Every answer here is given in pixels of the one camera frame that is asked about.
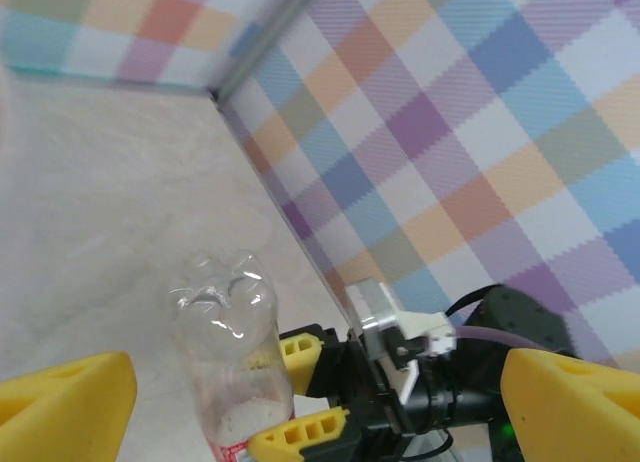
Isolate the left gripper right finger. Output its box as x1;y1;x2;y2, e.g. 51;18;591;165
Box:
499;346;640;462

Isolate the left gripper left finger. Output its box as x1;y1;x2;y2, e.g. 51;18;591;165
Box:
0;350;139;462

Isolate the clear plastic bottle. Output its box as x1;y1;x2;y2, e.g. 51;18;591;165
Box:
167;250;297;462

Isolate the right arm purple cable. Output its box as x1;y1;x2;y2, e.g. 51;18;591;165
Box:
454;324;531;354

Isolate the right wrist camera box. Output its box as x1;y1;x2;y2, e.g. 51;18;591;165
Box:
347;279;459;403

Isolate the aluminium frame post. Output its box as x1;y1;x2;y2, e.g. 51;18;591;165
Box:
204;0;334;101

